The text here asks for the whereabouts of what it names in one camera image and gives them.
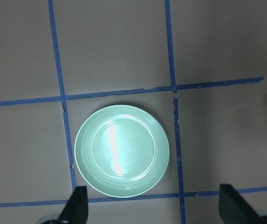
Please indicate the light green round plate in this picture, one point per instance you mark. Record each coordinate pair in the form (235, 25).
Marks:
(121, 151)

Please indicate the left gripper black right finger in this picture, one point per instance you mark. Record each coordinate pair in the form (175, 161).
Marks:
(234, 209)

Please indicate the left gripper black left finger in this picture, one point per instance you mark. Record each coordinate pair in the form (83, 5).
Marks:
(76, 209)

